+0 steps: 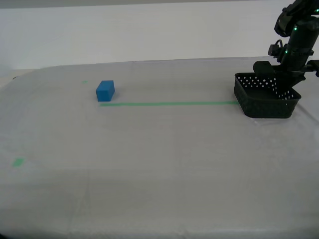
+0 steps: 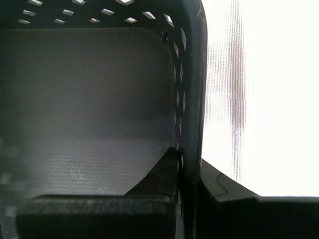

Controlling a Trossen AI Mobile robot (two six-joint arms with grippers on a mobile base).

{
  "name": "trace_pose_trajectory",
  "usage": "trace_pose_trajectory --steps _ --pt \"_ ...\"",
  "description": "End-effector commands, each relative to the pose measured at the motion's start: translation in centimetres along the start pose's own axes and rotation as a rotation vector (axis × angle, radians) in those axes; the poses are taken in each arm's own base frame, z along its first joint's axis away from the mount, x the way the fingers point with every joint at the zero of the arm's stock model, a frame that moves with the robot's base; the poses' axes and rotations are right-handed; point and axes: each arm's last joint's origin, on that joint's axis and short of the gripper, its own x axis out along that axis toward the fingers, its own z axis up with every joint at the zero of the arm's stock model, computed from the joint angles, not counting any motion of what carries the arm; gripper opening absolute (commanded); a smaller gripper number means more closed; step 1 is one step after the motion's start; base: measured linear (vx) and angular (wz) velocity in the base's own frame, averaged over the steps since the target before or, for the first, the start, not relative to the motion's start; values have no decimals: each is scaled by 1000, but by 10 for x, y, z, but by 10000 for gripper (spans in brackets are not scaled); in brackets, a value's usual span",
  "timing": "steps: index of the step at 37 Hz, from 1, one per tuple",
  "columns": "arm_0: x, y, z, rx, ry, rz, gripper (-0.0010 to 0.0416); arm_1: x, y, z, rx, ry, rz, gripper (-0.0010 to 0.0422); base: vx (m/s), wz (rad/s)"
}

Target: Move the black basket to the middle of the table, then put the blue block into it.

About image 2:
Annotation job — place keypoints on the black perforated plastic basket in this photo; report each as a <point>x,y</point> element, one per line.
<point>87,99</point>

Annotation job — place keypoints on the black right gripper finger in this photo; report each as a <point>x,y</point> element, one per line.
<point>99,216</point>
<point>249,219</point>

